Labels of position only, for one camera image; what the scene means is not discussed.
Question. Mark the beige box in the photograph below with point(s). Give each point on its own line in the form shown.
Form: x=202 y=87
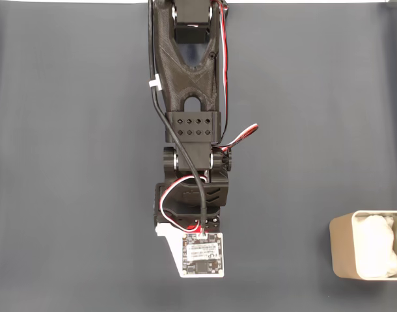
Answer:
x=341 y=247

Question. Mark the dark grey table mat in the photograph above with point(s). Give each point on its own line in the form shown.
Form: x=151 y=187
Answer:
x=71 y=162

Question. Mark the white crumpled cloth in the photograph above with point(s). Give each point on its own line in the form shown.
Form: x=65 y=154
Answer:
x=377 y=247

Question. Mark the camera board on white mount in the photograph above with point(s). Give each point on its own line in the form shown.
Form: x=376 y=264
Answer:
x=201 y=256

